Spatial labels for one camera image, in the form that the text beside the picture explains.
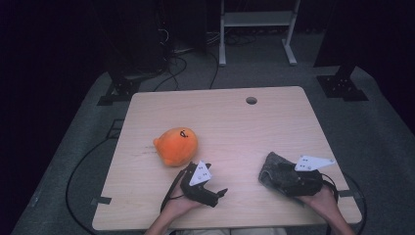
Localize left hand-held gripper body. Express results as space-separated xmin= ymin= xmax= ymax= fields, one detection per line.
xmin=179 ymin=160 xmax=220 ymax=209

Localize black looped cables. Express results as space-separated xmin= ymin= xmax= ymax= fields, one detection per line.
xmin=153 ymin=53 xmax=189 ymax=93

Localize person's right hand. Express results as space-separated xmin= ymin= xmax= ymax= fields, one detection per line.
xmin=297 ymin=185 xmax=339 ymax=217

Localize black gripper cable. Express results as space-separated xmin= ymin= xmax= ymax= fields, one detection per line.
xmin=160 ymin=164 xmax=193 ymax=213
xmin=321 ymin=173 xmax=340 ymax=204

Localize orange plush toy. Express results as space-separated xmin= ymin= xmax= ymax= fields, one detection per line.
xmin=153 ymin=126 xmax=199 ymax=167

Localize black floor cable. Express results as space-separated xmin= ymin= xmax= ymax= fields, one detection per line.
xmin=342 ymin=170 xmax=368 ymax=235
xmin=65 ymin=138 xmax=114 ymax=235

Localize black stand base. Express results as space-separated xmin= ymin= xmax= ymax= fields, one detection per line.
xmin=316 ymin=63 xmax=370 ymax=102
xmin=96 ymin=75 xmax=142 ymax=107

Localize white metal stand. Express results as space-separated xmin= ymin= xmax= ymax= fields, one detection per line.
xmin=218 ymin=0 xmax=301 ymax=68

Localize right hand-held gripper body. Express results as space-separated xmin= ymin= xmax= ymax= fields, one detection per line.
xmin=278 ymin=155 xmax=337 ymax=198

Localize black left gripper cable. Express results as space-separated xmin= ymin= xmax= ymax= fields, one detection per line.
xmin=160 ymin=164 xmax=193 ymax=213

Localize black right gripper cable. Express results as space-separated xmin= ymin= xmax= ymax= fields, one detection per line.
xmin=321 ymin=173 xmax=340 ymax=204

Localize grey cloth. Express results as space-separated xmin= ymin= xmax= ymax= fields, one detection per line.
xmin=258 ymin=151 xmax=300 ymax=198

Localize thin black cable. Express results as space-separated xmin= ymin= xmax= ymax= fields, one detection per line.
xmin=208 ymin=51 xmax=220 ymax=90

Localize person's left hand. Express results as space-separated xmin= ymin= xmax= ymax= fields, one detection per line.
xmin=161 ymin=186 xmax=206 ymax=217

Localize grey tape strip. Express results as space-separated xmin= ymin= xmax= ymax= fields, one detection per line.
xmin=337 ymin=189 xmax=362 ymax=199
xmin=90 ymin=195 xmax=113 ymax=206

